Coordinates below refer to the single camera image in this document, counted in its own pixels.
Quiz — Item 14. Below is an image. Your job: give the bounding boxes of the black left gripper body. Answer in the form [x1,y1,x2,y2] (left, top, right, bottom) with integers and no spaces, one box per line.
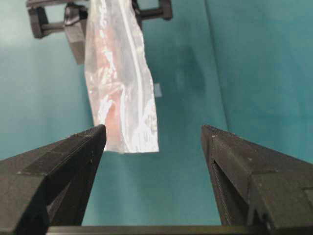
[25,0,173,38]

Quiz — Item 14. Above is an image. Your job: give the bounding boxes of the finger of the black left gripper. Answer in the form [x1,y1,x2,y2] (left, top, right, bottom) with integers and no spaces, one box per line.
[64,4,87,64]

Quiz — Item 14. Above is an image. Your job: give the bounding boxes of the clear zip bag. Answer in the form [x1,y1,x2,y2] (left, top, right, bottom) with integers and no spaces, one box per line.
[84,0,160,155]

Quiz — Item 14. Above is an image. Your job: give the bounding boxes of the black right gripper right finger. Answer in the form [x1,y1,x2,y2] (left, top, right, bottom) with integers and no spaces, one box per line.
[201,125,313,235]

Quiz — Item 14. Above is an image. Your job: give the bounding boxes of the small white tape marker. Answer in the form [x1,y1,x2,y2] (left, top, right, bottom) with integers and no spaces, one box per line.
[154,83,162,97]

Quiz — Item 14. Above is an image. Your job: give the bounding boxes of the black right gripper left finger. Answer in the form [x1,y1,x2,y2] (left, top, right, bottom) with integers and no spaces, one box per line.
[0,124,107,235]

